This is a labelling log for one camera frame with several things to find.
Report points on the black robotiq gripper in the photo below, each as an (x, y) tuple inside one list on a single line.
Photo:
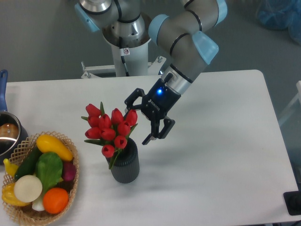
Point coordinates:
[(160, 103)]

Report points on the red tulip bouquet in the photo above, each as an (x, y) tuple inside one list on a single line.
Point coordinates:
[(111, 132)]

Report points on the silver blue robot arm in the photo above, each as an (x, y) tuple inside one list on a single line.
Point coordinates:
[(128, 31)]

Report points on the dark grey ribbed vase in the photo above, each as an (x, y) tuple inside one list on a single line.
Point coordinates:
[(126, 167)]

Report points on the purple red onion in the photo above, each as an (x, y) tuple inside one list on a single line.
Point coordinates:
[(69, 171)]

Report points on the yellow squash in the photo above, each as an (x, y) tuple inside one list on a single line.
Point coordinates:
[(48, 143)]

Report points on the green lettuce leaf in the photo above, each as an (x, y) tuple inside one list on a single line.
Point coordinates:
[(49, 169)]

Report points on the orange fruit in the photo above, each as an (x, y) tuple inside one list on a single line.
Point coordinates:
[(55, 200)]

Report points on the dark green cucumber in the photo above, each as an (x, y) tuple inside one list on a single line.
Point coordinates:
[(28, 164)]

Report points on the yellow bell pepper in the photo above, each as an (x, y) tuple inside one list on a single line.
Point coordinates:
[(8, 196)]

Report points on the blue plastic bag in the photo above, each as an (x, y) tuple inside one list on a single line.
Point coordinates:
[(281, 15)]

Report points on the black device at table edge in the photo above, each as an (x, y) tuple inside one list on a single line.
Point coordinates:
[(293, 202)]

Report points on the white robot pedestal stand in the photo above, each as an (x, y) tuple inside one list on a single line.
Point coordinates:
[(126, 62)]

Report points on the blue handled saucepan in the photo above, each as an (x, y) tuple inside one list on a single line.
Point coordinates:
[(12, 133)]

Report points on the white frame at right edge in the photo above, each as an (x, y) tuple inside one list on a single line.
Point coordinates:
[(291, 107)]

